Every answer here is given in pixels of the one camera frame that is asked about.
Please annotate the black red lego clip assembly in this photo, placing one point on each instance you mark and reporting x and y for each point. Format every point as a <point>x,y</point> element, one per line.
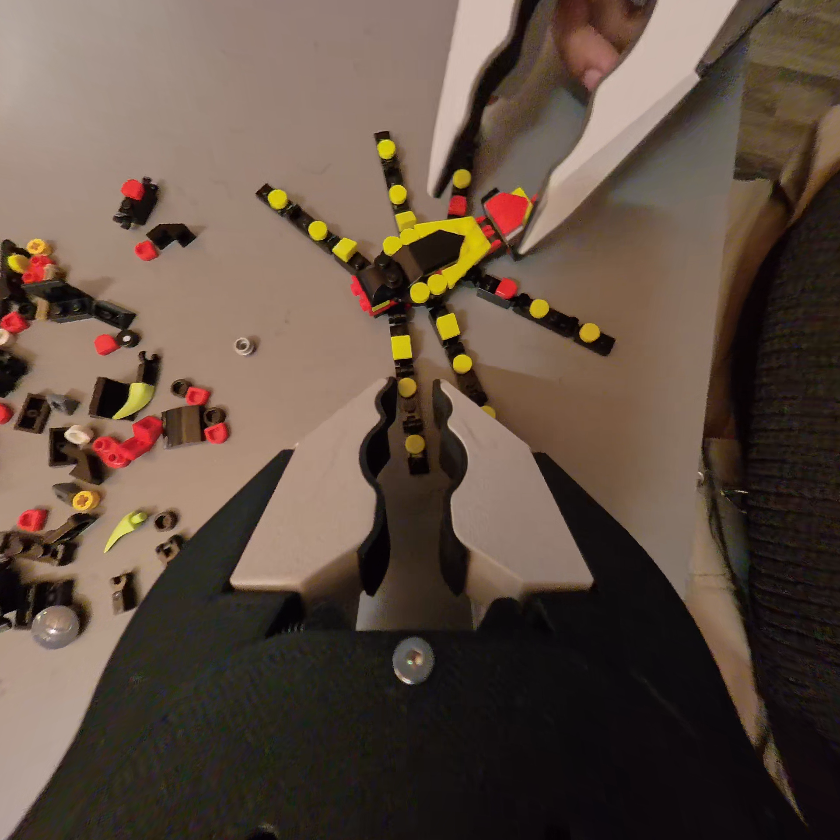
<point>138,200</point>

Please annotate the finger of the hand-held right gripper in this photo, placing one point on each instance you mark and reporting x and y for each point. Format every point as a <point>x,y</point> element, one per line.
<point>472,39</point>
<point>643,98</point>

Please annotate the grey round lego stud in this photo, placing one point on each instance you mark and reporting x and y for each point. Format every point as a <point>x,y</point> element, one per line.
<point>246,346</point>

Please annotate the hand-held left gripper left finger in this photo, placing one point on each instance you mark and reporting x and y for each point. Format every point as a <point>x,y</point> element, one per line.
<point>315,525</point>

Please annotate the pile of loose lego pieces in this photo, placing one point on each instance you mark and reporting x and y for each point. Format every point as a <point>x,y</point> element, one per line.
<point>131,426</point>

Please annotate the tan trousers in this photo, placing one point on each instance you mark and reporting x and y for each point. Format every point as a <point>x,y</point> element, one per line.
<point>741,295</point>

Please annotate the person's right hand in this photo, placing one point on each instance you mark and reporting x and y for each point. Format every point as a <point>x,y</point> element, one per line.
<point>590,52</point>

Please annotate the clear round lego dome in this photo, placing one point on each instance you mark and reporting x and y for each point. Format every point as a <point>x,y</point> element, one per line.
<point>56,627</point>

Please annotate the red yellow lego spider head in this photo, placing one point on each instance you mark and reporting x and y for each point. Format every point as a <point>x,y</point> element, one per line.
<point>508,213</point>

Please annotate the yellow black lego spider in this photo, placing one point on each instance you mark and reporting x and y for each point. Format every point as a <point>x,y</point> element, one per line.
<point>433,253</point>

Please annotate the black red lego claw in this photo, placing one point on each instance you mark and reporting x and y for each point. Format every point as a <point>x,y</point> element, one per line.
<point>170,236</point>

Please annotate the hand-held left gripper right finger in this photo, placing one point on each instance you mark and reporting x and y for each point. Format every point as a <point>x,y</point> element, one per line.
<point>518,525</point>

